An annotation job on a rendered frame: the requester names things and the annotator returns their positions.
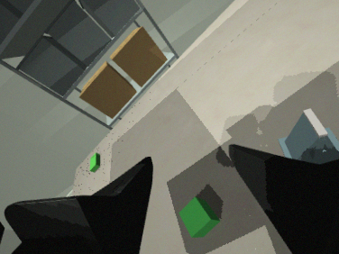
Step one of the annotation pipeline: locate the green rectangular bar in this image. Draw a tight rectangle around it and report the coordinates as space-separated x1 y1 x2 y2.
90 153 100 173

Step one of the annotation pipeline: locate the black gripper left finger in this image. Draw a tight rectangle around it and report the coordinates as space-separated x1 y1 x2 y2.
4 157 153 254

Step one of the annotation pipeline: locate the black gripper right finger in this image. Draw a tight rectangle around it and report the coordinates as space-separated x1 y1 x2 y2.
228 144 339 254

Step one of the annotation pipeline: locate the green cube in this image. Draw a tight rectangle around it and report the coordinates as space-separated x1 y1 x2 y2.
179 197 220 238

